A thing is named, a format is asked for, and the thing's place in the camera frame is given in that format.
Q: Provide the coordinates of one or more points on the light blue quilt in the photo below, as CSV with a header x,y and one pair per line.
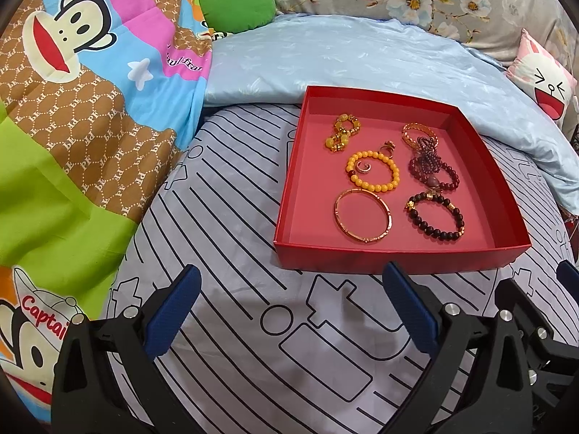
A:
x,y
339,54

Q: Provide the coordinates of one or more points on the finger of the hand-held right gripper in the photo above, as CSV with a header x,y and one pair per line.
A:
x,y
533,321
567,273

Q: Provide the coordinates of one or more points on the green pillow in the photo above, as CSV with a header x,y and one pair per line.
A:
x,y
235,7

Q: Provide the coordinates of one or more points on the pink laughing bunny pillow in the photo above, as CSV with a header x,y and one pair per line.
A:
x,y
543,86

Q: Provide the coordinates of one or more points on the grey striped bed sheet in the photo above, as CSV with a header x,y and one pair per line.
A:
x,y
226,235

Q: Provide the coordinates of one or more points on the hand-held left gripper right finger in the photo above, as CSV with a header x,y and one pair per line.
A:
x,y
411,307

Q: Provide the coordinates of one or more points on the colourful cartoon monkey quilt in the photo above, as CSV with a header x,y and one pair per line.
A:
x,y
90,122

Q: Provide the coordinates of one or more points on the red cardboard box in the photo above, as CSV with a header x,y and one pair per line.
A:
x,y
316,217

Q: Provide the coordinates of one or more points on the thin gold bangle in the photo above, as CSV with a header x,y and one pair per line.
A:
x,y
362,240

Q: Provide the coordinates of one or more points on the grey floral sheet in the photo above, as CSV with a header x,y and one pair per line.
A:
x,y
452,0

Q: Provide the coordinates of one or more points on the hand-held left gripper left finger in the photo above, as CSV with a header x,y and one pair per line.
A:
x,y
174,312

